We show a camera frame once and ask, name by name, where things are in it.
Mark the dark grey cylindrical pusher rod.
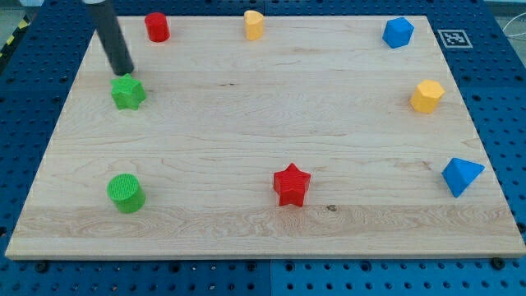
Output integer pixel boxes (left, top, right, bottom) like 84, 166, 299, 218
84, 0, 134, 76

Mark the green star block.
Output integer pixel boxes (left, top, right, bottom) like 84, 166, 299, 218
110, 73, 147, 110

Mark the red star block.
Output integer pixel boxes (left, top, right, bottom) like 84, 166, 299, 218
273, 163, 311, 207

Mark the blue hexagon block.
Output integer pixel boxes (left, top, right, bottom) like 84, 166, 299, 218
382, 17, 414, 49

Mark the yellow hexagon block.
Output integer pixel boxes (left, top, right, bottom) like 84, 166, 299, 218
409, 80, 445, 113

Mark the red cylinder block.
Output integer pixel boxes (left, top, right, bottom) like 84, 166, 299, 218
144, 12, 170, 43

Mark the yellow rounded block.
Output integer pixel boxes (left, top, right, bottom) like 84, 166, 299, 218
243, 10, 265, 41

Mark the wooden board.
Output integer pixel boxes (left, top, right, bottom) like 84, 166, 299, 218
6, 16, 525, 260

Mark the green cylinder block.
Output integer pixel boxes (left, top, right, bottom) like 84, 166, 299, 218
107, 173, 145, 214

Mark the black white fiducial tag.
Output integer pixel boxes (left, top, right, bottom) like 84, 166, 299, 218
437, 29, 473, 49

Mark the blue triangle block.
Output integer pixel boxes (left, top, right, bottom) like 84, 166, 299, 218
441, 158, 485, 197

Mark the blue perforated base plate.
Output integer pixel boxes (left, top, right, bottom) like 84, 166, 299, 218
1, 1, 525, 295

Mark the white cable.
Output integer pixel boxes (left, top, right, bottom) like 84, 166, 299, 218
501, 12, 526, 40

